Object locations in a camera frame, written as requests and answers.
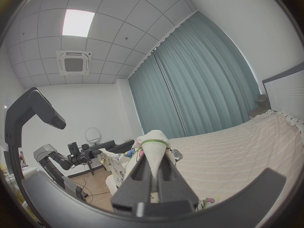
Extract blue-green curtain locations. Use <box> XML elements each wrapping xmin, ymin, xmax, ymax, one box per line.
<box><xmin>153</xmin><ymin>11</ymin><xmax>261</xmax><ymax>138</ymax></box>
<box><xmin>128</xmin><ymin>52</ymin><xmax>188</xmax><ymax>140</ymax></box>

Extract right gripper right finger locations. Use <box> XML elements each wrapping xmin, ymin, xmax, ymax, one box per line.
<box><xmin>157</xmin><ymin>154</ymin><xmax>199</xmax><ymax>212</ymax></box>

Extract pile of clothes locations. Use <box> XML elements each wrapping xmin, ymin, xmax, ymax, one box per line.
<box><xmin>170</xmin><ymin>148</ymin><xmax>185</xmax><ymax>161</ymax></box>

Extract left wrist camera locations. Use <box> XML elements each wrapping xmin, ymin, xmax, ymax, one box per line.
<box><xmin>67</xmin><ymin>142</ymin><xmax>80</xmax><ymax>155</ymax></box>

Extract bed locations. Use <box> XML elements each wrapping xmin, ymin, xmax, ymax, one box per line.
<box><xmin>105</xmin><ymin>62</ymin><xmax>304</xmax><ymax>214</ymax></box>

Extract ceiling air conditioner vent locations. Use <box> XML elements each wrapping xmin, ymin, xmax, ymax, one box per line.
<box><xmin>56</xmin><ymin>50</ymin><xmax>93</xmax><ymax>76</ymax></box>

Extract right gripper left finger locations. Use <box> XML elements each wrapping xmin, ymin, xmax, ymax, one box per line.
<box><xmin>111</xmin><ymin>152</ymin><xmax>153</xmax><ymax>214</ymax></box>

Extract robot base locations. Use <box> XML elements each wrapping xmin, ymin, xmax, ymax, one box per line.
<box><xmin>62</xmin><ymin>176</ymin><xmax>89</xmax><ymax>203</ymax></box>

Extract white printed pyjama top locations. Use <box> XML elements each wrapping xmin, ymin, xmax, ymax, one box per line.
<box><xmin>98</xmin><ymin>129</ymin><xmax>222</xmax><ymax>211</ymax></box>

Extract round white mirror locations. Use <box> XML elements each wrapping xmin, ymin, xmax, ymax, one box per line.
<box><xmin>85</xmin><ymin>127</ymin><xmax>102</xmax><ymax>144</ymax></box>

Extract black low cabinet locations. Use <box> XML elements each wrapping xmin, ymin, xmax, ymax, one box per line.
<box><xmin>102</xmin><ymin>139</ymin><xmax>136</xmax><ymax>152</ymax></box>

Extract grey bedside table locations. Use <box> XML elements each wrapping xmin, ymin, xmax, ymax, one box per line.
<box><xmin>248</xmin><ymin>94</ymin><xmax>270</xmax><ymax>121</ymax></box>

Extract square ceiling light panel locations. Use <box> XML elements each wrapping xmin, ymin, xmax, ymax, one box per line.
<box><xmin>62</xmin><ymin>9</ymin><xmax>96</xmax><ymax>36</ymax></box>

